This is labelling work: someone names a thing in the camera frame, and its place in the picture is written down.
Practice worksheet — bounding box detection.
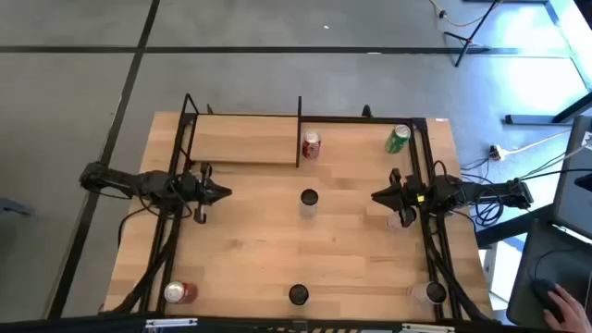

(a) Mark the wooden shelf board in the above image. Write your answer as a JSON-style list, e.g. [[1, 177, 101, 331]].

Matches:
[[189, 114, 300, 166]]

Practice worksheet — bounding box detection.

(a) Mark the grey chair base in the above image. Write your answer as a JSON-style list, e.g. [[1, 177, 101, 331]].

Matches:
[[0, 197, 36, 218]]

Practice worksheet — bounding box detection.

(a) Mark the red cola can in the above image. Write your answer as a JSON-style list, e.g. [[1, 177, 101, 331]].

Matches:
[[163, 279, 199, 305], [301, 129, 323, 161]]

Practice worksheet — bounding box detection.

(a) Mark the silver metal bracket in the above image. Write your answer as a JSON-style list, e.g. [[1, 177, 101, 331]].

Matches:
[[145, 317, 199, 328], [401, 323, 457, 333]]

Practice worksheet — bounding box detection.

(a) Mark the white box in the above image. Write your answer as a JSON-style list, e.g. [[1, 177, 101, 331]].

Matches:
[[480, 240, 526, 304]]

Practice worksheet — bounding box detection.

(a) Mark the green lemon-lime soda can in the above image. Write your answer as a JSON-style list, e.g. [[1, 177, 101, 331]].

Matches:
[[384, 123, 413, 155]]

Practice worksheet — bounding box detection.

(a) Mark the black shelf side frame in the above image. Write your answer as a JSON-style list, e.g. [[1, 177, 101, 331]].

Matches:
[[294, 95, 303, 168], [177, 92, 201, 166]]

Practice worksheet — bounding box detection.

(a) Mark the black cable bundle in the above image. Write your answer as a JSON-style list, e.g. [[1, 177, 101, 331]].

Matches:
[[460, 156, 592, 228]]

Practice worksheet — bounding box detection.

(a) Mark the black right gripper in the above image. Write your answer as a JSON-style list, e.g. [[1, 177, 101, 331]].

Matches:
[[371, 168, 434, 228]]

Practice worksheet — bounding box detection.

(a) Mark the black desk leg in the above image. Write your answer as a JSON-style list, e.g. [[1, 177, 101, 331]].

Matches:
[[504, 92, 592, 126]]

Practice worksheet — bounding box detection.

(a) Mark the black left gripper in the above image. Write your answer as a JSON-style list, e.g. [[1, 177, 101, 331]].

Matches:
[[179, 162, 232, 225]]

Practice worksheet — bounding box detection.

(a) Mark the white cable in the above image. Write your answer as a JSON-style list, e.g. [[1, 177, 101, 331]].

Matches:
[[503, 129, 574, 156]]

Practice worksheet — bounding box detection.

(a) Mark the white slim can black top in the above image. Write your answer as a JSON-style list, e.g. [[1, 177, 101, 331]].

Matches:
[[386, 207, 411, 233], [288, 283, 310, 307], [299, 188, 320, 219], [406, 279, 449, 306]]

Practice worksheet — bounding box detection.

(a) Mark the dark grey desk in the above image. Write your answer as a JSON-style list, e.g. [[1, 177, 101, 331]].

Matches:
[[506, 219, 592, 332]]

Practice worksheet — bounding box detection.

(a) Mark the black tripod stand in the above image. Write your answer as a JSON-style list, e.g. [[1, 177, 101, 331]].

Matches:
[[442, 0, 505, 68]]

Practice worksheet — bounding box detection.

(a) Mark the grey monitor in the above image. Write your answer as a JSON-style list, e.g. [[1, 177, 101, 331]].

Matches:
[[552, 115, 592, 241]]

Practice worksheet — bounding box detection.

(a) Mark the person's hand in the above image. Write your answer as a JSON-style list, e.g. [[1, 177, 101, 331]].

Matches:
[[543, 282, 592, 333]]

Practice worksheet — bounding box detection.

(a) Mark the yellow power cable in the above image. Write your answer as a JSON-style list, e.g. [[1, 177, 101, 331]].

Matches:
[[427, 0, 500, 28]]

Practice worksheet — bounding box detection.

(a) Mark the black aluminium rig frame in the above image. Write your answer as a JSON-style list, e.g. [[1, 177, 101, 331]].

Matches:
[[99, 104, 503, 333]]

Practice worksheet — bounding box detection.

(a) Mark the black computer mouse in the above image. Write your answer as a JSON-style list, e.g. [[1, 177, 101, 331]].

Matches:
[[531, 277, 568, 325]]

